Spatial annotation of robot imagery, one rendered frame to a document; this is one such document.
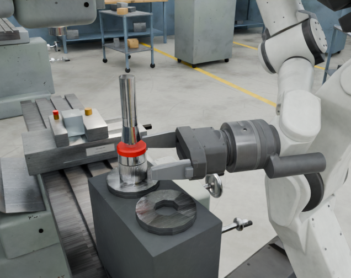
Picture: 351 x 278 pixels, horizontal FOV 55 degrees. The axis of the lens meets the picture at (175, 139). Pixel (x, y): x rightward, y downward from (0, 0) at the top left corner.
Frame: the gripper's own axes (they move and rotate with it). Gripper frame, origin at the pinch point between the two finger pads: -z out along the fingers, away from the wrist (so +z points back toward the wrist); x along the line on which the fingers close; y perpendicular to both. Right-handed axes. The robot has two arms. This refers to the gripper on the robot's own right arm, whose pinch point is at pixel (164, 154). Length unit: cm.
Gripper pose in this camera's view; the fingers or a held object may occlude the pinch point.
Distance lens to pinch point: 56.1
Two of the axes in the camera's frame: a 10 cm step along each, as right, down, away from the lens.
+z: 9.8, -1.0, 1.9
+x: 2.2, 4.4, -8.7
